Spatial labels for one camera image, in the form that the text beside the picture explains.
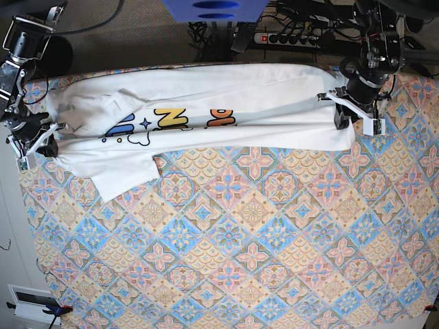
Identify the orange clamp at right edge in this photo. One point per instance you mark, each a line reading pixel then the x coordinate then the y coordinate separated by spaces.
pixel 431 308

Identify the blue plastic bin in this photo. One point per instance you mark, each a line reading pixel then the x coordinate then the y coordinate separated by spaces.
pixel 184 11

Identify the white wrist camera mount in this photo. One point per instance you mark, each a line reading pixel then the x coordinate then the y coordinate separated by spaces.
pixel 25 154
pixel 372 123

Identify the patterned tablecloth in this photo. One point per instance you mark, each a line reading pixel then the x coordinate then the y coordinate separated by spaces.
pixel 246 237

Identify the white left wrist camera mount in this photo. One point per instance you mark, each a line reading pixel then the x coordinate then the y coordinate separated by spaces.
pixel 372 123

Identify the blue orange spring clamp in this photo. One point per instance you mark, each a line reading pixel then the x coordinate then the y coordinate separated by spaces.
pixel 56 309

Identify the white printed T-shirt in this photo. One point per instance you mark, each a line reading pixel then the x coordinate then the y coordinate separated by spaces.
pixel 212 113

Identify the white wall socket box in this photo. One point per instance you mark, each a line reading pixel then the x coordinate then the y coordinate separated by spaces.
pixel 33 296

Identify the black round stool base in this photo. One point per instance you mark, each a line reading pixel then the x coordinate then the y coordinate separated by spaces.
pixel 57 59

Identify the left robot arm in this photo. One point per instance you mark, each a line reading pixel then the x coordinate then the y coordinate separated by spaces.
pixel 382 52

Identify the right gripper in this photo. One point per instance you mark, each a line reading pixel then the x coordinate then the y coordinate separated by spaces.
pixel 29 129

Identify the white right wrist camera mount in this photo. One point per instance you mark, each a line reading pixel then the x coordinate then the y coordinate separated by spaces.
pixel 25 154

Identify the white power strip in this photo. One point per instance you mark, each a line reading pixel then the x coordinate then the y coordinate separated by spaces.
pixel 300 40

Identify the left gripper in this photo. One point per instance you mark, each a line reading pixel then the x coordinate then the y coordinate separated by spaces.
pixel 360 91

